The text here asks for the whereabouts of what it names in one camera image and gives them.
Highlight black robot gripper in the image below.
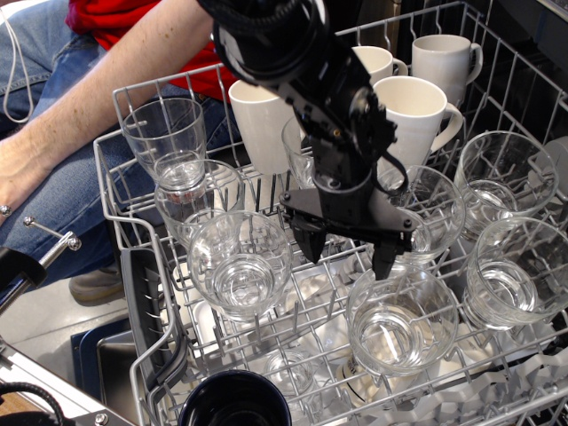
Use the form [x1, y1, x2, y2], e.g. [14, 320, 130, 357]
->
[280, 170, 417, 280]

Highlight round glass cup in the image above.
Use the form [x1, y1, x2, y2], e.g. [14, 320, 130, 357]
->
[345, 264, 459, 376]
[454, 130, 559, 241]
[388, 165, 466, 265]
[463, 217, 567, 331]
[187, 210, 293, 322]

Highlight person's bare forearm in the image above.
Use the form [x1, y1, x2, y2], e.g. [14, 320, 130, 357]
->
[1, 1, 213, 209]

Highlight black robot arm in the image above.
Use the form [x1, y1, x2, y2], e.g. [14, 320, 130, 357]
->
[202, 1, 417, 280]

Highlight glass cup under tumbler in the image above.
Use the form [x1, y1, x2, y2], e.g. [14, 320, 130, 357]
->
[154, 159, 245, 249]

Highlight tall glass tumbler centre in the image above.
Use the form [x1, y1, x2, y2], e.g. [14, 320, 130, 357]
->
[281, 116, 315, 189]

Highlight tall glass tumbler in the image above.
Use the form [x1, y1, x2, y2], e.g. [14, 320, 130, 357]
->
[281, 116, 315, 189]
[122, 98, 207, 192]

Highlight tall white mug left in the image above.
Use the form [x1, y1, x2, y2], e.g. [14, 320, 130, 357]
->
[228, 80, 296, 175]

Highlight small glass lower rack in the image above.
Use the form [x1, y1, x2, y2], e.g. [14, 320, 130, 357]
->
[264, 350, 315, 398]

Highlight white mug right front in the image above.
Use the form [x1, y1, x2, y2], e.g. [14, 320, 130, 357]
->
[373, 76, 463, 167]

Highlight white mug middle back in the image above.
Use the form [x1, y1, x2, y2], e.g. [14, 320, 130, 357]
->
[352, 46, 408, 85]

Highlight dark blue mug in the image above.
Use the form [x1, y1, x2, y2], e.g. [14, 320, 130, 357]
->
[177, 370, 292, 425]

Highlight white mug far back right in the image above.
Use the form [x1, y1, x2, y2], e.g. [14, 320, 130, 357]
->
[411, 34, 484, 107]

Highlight tall glass tumbler back left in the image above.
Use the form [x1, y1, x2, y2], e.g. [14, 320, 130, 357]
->
[122, 98, 207, 192]

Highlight grey shoe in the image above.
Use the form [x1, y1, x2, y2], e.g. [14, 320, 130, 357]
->
[68, 265, 124, 305]

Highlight red shirt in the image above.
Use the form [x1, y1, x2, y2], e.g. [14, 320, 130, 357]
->
[65, 0, 237, 100]

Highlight metal clamp with knobs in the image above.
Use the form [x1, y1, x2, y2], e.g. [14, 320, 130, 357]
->
[1, 217, 82, 314]

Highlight grey wire dishwasher rack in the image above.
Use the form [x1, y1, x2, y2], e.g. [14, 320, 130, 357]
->
[94, 1, 567, 425]

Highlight grey rack handle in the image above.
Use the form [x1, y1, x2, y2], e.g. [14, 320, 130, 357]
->
[121, 248, 187, 391]

